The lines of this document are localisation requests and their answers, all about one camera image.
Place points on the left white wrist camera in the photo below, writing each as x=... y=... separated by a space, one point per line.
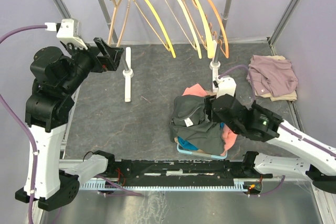
x=68 y=32

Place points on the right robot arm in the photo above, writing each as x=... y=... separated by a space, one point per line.
x=313 y=161

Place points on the yellow plastic hanger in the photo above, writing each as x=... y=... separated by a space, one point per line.
x=166 y=42

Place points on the cream folded t shirt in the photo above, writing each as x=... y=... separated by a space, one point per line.
x=288 y=97

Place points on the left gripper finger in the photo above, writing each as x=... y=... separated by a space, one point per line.
x=106 y=49
x=113 y=62

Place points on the cream plastic hanger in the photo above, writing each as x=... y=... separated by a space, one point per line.
x=194 y=40

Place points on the lilac t shirt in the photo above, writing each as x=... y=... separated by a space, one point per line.
x=271 y=76

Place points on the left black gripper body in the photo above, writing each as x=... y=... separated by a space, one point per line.
x=101 y=63

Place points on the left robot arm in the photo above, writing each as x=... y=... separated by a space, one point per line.
x=58 y=74

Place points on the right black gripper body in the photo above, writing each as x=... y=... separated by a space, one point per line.
x=207 y=102

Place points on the light blue plastic basket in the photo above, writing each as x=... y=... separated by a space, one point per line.
x=200 y=154

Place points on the dark grey t shirt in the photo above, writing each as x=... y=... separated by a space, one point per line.
x=194 y=124

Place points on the aluminium frame rail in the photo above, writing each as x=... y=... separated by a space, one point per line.
x=253 y=165

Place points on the pale peach plastic hanger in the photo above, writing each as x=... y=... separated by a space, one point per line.
x=206 y=40

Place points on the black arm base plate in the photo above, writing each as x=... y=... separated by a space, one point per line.
x=168 y=178

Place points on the teal blue t shirt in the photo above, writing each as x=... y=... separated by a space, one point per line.
x=186 y=145

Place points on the pink t shirt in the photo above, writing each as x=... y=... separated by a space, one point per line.
x=228 y=136

